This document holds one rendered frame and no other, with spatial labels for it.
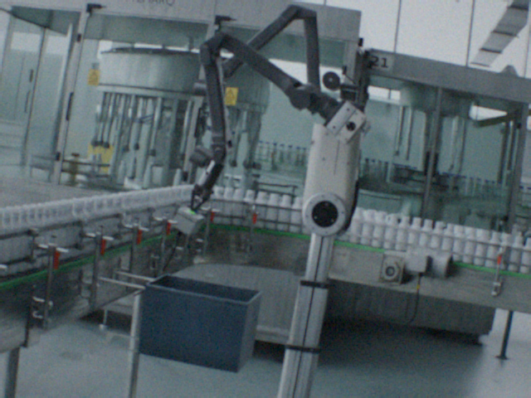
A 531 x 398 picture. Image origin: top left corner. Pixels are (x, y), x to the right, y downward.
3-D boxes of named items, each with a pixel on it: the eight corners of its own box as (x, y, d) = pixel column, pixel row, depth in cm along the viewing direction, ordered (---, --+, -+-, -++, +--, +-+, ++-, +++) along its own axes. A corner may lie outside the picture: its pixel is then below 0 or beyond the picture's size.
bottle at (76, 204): (60, 253, 314) (67, 197, 313) (80, 256, 314) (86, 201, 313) (58, 254, 308) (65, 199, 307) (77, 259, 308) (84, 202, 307)
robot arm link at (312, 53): (319, 2, 420) (320, 7, 430) (284, 3, 422) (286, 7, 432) (324, 112, 421) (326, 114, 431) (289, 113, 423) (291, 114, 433)
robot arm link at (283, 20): (300, 12, 421) (303, 16, 432) (290, 2, 421) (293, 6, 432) (219, 82, 425) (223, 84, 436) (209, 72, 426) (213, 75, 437)
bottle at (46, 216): (34, 266, 277) (41, 205, 276) (23, 261, 281) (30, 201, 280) (51, 267, 281) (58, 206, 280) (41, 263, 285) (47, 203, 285)
